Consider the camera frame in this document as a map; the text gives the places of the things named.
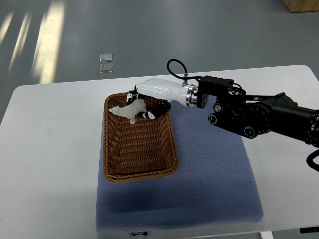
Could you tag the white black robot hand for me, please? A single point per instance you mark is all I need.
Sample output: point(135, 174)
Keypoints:
point(165, 91)

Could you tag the white toy bear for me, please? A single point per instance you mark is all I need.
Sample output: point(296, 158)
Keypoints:
point(130, 111)

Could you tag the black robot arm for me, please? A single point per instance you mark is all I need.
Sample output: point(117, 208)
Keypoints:
point(253, 115)

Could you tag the brown wicker basket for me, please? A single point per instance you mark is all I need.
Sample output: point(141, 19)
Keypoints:
point(143, 150)

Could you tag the lower metal floor plate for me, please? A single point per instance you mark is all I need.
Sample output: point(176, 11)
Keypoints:
point(106, 68)

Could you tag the metal floor plate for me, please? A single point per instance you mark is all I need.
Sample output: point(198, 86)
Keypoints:
point(106, 68)
point(106, 57)

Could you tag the upper metal floor plate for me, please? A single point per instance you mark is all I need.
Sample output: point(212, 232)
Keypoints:
point(106, 57)

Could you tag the blue textured mat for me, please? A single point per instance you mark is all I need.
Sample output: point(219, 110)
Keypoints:
point(214, 183)

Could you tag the black label under table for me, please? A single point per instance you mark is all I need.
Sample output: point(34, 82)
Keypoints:
point(139, 234)

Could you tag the wooden box corner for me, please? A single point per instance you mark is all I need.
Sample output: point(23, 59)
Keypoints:
point(298, 6)

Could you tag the black table control panel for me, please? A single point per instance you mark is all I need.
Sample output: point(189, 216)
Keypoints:
point(309, 230)

